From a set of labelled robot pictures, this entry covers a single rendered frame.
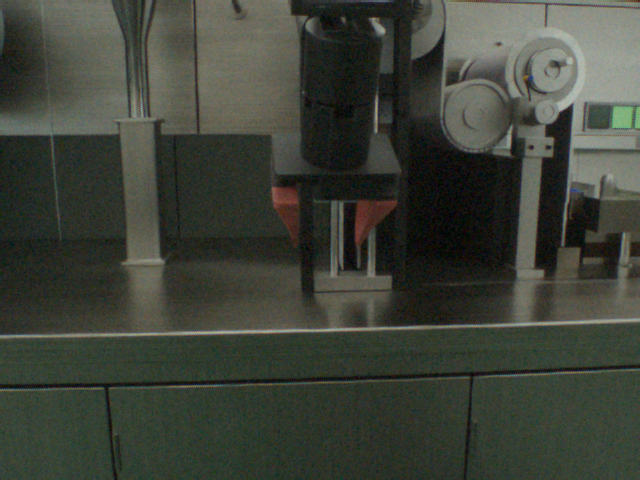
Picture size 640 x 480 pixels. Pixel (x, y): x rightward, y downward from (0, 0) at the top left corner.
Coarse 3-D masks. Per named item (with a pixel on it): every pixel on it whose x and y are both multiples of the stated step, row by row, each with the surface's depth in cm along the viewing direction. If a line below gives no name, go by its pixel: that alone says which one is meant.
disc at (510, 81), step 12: (528, 36) 92; (540, 36) 92; (552, 36) 92; (564, 36) 92; (516, 48) 92; (576, 48) 93; (516, 84) 93; (576, 84) 94; (516, 96) 94; (576, 96) 95; (564, 108) 95
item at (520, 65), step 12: (528, 48) 92; (540, 48) 92; (564, 48) 92; (516, 60) 92; (528, 60) 92; (576, 60) 93; (516, 72) 92; (576, 72) 93; (528, 84) 93; (552, 96) 94; (564, 96) 94
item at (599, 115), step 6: (594, 108) 128; (600, 108) 128; (606, 108) 128; (594, 114) 128; (600, 114) 128; (606, 114) 128; (594, 120) 128; (600, 120) 128; (606, 120) 128; (594, 126) 129; (600, 126) 129; (606, 126) 129
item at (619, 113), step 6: (618, 108) 128; (624, 108) 128; (630, 108) 128; (618, 114) 128; (624, 114) 129; (630, 114) 129; (612, 120) 129; (618, 120) 129; (624, 120) 129; (630, 120) 129; (612, 126) 129; (618, 126) 129; (624, 126) 129; (630, 126) 129
